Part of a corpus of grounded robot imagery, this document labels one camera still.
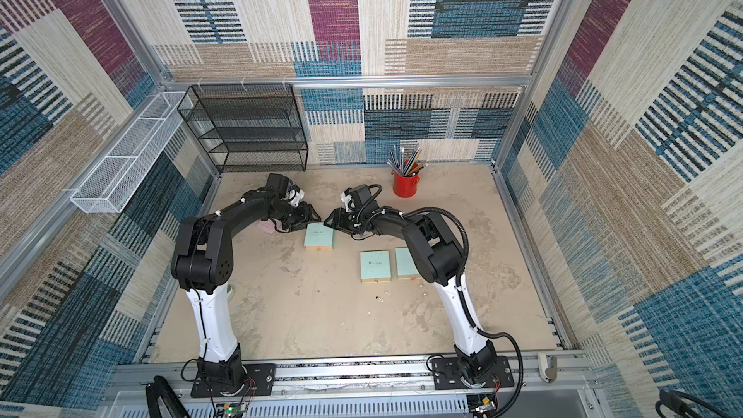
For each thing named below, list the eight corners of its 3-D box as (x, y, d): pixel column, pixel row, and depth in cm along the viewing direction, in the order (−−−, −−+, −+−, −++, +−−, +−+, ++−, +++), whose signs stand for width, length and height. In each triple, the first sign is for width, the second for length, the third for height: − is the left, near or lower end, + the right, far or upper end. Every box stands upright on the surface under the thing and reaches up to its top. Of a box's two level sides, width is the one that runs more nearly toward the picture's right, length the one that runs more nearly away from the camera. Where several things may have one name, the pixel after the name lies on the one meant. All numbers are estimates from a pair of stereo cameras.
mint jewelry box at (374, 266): (359, 284, 90) (359, 280, 88) (360, 254, 97) (360, 250, 95) (390, 283, 90) (390, 280, 88) (389, 254, 97) (389, 250, 95)
